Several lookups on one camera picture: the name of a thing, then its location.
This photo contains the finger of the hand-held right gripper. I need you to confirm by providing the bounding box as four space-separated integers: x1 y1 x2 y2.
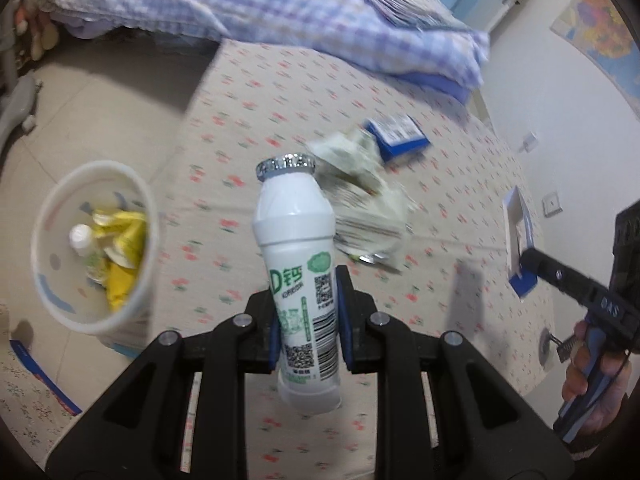
520 247 597 309

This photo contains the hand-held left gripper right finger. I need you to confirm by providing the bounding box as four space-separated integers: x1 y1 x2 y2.
335 264 576 480

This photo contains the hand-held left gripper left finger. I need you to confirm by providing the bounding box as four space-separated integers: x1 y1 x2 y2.
47 287 281 480

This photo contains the small blue and white carton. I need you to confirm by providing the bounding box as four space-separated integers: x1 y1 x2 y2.
362 114 431 166
501 185 543 302

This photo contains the white bottle with green print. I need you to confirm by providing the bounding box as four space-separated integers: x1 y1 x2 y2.
251 152 343 416

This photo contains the yellow snack wrapper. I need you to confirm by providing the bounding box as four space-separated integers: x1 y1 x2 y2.
92 209 148 266

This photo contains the small white bottle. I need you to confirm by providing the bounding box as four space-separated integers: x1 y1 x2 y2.
67 223 108 281

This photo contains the white bin with blue print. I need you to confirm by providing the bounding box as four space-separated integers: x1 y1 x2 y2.
31 160 162 337

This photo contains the person's right hand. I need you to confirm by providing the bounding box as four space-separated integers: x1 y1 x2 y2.
560 320 640 436

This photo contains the crumpled white wrapper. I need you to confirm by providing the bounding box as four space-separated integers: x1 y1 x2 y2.
305 127 421 273

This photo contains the clear blue plastic box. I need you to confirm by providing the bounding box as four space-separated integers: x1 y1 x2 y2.
97 327 151 361

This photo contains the cherry print tablecloth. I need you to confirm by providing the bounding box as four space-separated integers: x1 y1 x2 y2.
165 40 558 480

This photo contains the purple bed sheet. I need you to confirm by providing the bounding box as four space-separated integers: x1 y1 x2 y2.
400 72 473 103

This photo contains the floral print cloth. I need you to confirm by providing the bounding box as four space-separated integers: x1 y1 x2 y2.
0 305 116 461

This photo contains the folded grey striped cloth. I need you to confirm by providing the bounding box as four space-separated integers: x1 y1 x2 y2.
352 0 468 31

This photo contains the grey swivel chair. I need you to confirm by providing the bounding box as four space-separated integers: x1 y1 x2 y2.
0 0 43 146

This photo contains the purple checked quilt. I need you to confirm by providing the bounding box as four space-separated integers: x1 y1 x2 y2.
50 0 491 86

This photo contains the pink plush toy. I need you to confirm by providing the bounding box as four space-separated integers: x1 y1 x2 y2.
12 0 66 61

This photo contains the wall map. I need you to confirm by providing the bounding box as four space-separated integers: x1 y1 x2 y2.
550 0 640 121

